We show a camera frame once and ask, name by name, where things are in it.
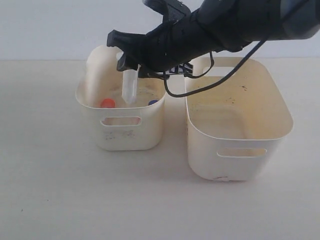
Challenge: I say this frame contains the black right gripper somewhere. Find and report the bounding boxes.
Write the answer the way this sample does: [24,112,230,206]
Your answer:
[106,9,225,77]

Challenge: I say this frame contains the cream plastic bin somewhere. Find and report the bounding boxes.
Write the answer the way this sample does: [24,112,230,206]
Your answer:
[75,45,166,151]
[185,59,294,181]

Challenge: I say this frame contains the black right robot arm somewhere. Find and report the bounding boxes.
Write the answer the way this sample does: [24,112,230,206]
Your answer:
[107,0,320,73]

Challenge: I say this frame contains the orange-capped tube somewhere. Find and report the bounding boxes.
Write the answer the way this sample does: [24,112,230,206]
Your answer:
[100,98,116,109]

